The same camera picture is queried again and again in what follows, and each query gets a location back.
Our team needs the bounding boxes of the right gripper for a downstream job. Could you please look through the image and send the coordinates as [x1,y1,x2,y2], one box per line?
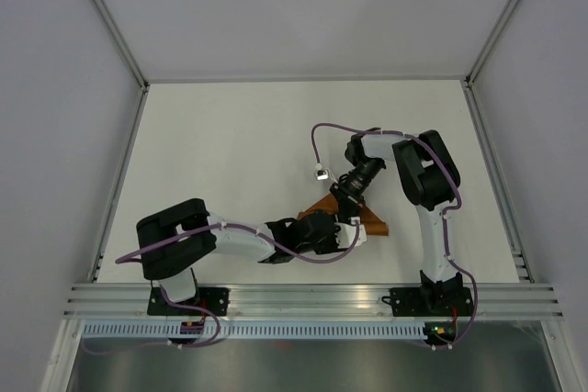
[330,157,384,228]

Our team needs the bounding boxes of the brown cloth napkin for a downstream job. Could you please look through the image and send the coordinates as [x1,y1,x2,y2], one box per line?
[297,194,389,236]

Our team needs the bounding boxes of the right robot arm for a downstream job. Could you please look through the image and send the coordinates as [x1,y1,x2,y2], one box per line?
[330,130,475,318]

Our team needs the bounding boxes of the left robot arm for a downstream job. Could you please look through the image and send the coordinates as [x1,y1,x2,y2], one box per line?
[136,198,346,315]

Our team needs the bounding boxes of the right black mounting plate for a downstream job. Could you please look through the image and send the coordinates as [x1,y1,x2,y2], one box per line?
[380,287,474,318]

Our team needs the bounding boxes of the black mounting plate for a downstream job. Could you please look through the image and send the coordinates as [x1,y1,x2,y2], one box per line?
[147,286,230,317]
[380,287,474,318]

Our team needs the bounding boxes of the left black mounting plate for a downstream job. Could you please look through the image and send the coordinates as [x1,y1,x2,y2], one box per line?
[147,286,230,317]

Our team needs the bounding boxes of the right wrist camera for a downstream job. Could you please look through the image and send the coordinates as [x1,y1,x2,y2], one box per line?
[314,163,330,181]

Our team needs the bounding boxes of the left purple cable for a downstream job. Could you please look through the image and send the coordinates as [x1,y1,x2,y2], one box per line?
[82,221,362,356]

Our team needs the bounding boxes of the purple cable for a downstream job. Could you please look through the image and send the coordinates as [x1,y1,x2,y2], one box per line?
[311,123,479,352]
[82,221,362,356]

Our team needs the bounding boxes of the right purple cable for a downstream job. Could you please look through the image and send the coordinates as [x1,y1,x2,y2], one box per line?
[311,123,479,352]

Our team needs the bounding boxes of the aluminium front rail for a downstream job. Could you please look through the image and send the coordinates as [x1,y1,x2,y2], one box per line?
[62,283,563,321]

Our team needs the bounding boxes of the slotted cable duct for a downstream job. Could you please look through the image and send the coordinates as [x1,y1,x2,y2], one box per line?
[83,320,427,341]

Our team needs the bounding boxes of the right aluminium frame post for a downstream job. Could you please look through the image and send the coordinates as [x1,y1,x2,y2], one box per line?
[463,0,523,88]

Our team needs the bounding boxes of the aluminium frame post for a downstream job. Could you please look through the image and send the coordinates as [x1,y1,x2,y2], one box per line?
[463,0,523,88]
[89,0,149,91]

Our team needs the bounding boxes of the left aluminium frame post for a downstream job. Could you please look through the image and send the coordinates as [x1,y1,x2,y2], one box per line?
[89,0,149,91]

